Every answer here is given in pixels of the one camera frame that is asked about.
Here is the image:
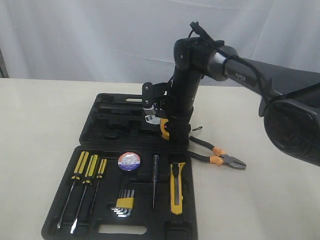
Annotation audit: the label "yellow utility knife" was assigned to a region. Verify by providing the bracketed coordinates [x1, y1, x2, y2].
[170, 162, 186, 215]

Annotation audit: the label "white backdrop curtain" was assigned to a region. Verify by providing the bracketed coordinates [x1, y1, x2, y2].
[0, 0, 320, 83]

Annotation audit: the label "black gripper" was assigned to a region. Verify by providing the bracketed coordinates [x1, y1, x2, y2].
[166, 69, 202, 144]

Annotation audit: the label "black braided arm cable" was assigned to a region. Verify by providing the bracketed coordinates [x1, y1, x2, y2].
[187, 21, 320, 113]

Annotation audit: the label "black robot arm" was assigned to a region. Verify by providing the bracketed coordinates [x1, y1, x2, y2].
[167, 37, 320, 165]

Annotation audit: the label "claw hammer black handle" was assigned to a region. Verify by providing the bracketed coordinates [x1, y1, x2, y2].
[98, 102, 143, 111]

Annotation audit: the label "black plastic tool case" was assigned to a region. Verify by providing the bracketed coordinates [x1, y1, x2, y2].
[41, 93, 198, 240]

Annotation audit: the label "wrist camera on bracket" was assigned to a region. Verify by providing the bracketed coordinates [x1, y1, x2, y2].
[142, 82, 168, 119]

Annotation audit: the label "yellow measuring tape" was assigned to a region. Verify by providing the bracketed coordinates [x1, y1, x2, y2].
[159, 117, 203, 141]

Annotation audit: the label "black electrical tape roll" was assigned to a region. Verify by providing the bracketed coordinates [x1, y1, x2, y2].
[117, 151, 141, 172]

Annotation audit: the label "silver adjustable wrench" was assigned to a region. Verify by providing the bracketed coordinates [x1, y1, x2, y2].
[141, 115, 160, 132]

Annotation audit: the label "large yellow black screwdriver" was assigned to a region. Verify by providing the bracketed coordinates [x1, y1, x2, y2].
[56, 151, 90, 230]

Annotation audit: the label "hex key set yellow holder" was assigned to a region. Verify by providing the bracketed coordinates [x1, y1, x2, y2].
[111, 189, 135, 218]

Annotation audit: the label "voltage tester screwdriver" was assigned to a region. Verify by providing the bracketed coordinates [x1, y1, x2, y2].
[152, 154, 160, 210]

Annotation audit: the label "middle yellow black screwdriver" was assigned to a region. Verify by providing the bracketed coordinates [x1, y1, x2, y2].
[70, 154, 99, 235]

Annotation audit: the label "small yellow black screwdriver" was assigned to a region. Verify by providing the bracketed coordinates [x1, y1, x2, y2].
[89, 158, 108, 216]

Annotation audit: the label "pliers black orange handles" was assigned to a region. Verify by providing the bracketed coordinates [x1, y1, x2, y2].
[188, 136, 247, 170]

